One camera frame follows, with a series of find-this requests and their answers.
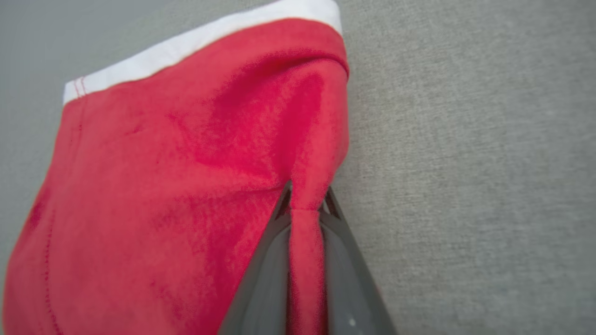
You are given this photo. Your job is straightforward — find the red shorts with white waistband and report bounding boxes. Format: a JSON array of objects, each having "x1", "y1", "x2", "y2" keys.
[{"x1": 2, "y1": 0, "x2": 351, "y2": 335}]

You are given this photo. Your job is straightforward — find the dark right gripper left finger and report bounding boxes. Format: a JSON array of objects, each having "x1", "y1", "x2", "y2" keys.
[{"x1": 218, "y1": 181, "x2": 293, "y2": 335}]

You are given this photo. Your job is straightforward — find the grey fabric sofa cushion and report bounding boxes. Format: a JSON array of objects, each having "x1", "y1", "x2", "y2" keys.
[{"x1": 0, "y1": 0, "x2": 596, "y2": 335}]

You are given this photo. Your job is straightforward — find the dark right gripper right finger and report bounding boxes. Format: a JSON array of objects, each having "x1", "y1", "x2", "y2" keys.
[{"x1": 319, "y1": 186, "x2": 397, "y2": 335}]

